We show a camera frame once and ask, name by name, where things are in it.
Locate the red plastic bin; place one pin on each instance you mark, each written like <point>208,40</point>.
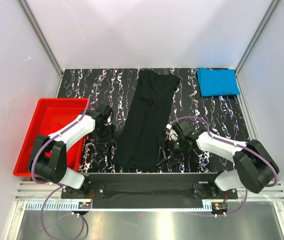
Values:
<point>48,111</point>

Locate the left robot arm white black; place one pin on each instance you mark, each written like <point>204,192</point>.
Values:
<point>48,158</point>

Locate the red t shirt in bin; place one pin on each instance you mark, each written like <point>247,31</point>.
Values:
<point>74,153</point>

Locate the left aluminium frame post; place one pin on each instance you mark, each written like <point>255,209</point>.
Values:
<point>40,35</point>

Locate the white cable duct strip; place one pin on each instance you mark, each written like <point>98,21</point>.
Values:
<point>73,206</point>

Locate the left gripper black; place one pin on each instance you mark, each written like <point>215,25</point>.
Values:
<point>110,139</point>

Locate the folded blue t shirt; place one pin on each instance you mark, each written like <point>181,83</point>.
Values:
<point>217,82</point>

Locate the connector board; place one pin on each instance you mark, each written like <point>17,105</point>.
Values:
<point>220,206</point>
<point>85,204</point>

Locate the right connector board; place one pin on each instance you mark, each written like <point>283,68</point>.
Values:
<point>220,206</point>

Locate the aluminium frame post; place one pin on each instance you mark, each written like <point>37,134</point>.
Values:
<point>257,34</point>
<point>40,35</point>

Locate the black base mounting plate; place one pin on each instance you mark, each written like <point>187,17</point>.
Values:
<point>148,191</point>

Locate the left connector board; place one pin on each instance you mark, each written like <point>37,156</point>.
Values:
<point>85,204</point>

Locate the right aluminium frame post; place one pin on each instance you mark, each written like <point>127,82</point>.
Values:
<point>257,34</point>

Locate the black t shirt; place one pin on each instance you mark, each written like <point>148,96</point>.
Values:
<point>139,142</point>

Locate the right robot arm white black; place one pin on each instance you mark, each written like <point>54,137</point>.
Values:
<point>254,168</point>

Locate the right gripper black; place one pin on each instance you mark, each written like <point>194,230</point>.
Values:
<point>174,160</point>

